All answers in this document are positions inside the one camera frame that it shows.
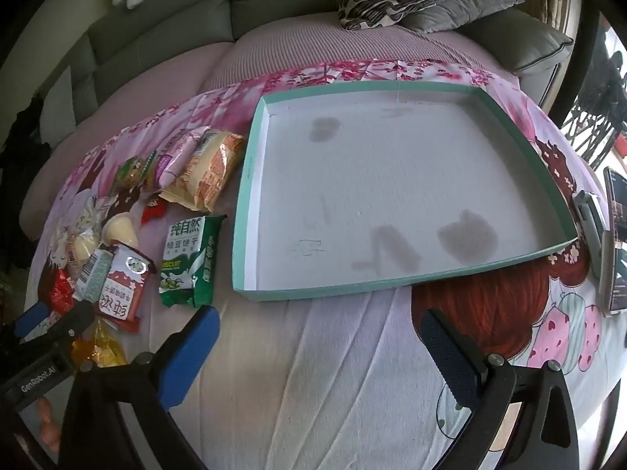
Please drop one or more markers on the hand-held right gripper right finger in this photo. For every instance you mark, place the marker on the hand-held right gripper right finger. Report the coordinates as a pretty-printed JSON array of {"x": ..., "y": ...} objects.
[{"x": 450, "y": 357}]

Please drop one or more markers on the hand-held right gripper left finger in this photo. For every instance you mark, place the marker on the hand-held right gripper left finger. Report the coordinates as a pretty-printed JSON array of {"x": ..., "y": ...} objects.
[{"x": 188, "y": 360}]

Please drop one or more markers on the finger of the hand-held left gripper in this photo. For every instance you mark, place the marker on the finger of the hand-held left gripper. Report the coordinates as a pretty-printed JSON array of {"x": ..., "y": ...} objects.
[
  {"x": 30, "y": 317},
  {"x": 68, "y": 325}
]

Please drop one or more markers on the yellow translucent snack packet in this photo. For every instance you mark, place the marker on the yellow translucent snack packet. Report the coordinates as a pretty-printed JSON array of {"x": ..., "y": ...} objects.
[{"x": 100, "y": 350}]

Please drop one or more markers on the red and white snack packet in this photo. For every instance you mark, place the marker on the red and white snack packet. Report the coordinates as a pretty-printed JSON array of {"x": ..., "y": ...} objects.
[{"x": 125, "y": 286}]

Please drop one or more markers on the cream round snack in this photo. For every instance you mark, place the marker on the cream round snack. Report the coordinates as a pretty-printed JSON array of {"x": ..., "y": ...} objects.
[{"x": 120, "y": 229}]

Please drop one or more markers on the teal shallow cardboard box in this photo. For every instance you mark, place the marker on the teal shallow cardboard box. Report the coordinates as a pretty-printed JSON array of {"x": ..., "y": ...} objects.
[{"x": 392, "y": 181}]

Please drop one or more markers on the orange cracker packet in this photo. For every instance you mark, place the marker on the orange cracker packet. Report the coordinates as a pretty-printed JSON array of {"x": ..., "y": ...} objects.
[{"x": 210, "y": 171}]

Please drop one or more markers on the pink swiss roll packet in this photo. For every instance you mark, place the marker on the pink swiss roll packet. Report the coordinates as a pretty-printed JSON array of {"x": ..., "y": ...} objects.
[{"x": 177, "y": 159}]

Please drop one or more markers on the person's left hand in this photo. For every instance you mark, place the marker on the person's left hand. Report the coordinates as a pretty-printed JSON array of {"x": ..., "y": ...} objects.
[{"x": 47, "y": 421}]

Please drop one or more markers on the white barcode snack packet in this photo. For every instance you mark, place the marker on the white barcode snack packet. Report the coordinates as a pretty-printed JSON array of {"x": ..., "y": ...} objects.
[{"x": 93, "y": 274}]

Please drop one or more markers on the clear bag of white candies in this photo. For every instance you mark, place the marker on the clear bag of white candies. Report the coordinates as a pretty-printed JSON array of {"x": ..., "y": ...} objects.
[{"x": 83, "y": 235}]

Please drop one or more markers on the printed pink blanket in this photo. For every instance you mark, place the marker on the printed pink blanket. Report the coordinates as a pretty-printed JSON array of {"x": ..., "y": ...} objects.
[{"x": 343, "y": 377}]

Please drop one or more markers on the small red candy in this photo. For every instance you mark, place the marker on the small red candy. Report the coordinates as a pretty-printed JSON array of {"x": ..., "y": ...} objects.
[{"x": 153, "y": 211}]

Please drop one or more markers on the small green yellow snack packet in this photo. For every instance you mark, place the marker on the small green yellow snack packet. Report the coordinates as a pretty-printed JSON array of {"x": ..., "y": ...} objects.
[{"x": 132, "y": 172}]

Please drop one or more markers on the grey phone stand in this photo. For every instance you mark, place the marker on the grey phone stand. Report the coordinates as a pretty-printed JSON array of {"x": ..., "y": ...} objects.
[{"x": 590, "y": 225}]

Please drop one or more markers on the black smartphone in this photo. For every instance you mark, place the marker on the black smartphone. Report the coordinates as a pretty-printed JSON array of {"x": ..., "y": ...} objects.
[{"x": 618, "y": 240}]

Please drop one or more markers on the metal railing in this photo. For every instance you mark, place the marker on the metal railing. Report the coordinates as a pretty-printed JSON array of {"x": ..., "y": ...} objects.
[{"x": 592, "y": 127}]

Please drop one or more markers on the grey green sofa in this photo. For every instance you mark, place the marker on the grey green sofa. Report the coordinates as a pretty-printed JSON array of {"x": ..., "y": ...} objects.
[{"x": 161, "y": 34}]

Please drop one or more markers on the grey pillow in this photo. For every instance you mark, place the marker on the grey pillow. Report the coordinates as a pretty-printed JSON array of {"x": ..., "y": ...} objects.
[{"x": 465, "y": 10}]

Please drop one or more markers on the dark window frame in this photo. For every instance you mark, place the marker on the dark window frame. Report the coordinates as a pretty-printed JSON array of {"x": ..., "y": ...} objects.
[{"x": 580, "y": 58}]

